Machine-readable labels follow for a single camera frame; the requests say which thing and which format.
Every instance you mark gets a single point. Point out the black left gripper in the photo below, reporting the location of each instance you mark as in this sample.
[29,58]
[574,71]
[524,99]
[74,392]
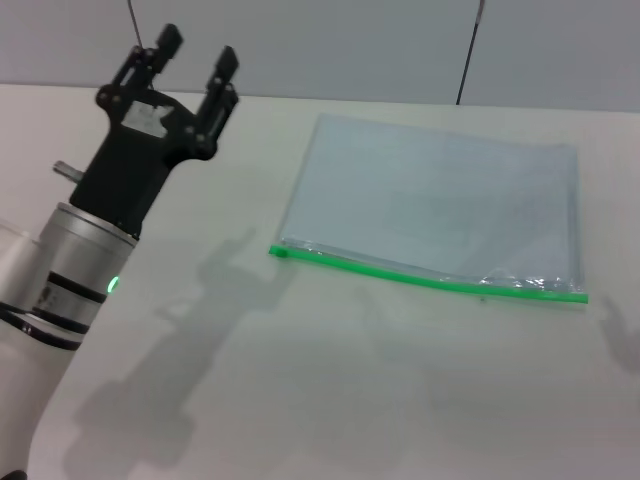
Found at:
[130,165]

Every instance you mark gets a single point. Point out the small green zip slider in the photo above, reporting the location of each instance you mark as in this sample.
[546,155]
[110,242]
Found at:
[279,252]

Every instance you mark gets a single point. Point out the transparent document bag green zip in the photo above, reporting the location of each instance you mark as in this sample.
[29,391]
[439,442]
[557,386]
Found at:
[430,200]

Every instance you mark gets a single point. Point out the silver and white left robot arm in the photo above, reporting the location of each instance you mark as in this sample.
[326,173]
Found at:
[65,250]

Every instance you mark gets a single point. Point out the small silver connector plug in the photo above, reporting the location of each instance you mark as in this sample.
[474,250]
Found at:
[67,171]

